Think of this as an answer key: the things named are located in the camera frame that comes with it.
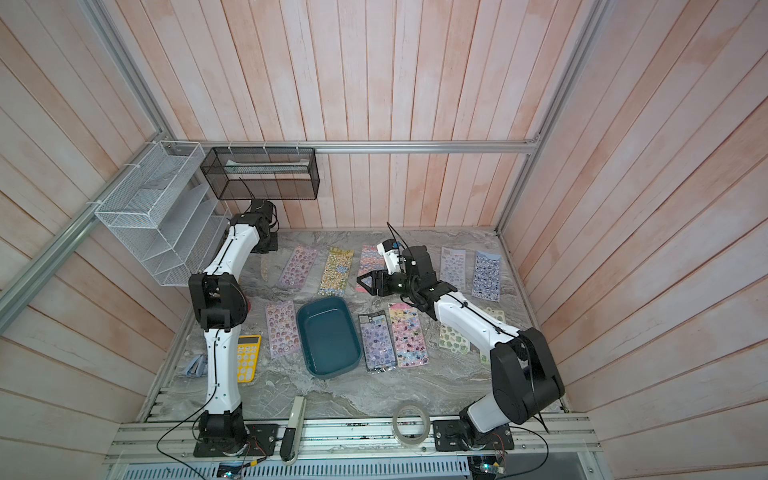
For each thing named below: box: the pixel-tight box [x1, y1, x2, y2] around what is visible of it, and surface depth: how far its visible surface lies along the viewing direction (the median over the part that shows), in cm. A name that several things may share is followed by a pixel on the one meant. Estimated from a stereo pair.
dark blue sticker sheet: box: [471, 251, 502, 303], surface depth 109 cm
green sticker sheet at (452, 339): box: [438, 324, 470, 355], surface depth 92 cm
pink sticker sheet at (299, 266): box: [280, 246, 318, 289], surface depth 110 cm
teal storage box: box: [296, 296, 363, 379], surface depth 92 cm
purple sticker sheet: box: [358, 310, 397, 373], surface depth 92 cm
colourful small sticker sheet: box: [318, 247, 354, 297], surface depth 109 cm
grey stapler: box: [280, 396, 306, 466], surface depth 73 cm
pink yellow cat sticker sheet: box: [388, 302, 430, 368], surface depth 92 cm
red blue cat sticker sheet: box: [356, 244, 387, 293], surface depth 113 cm
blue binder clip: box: [186, 353, 207, 378], surface depth 85 cm
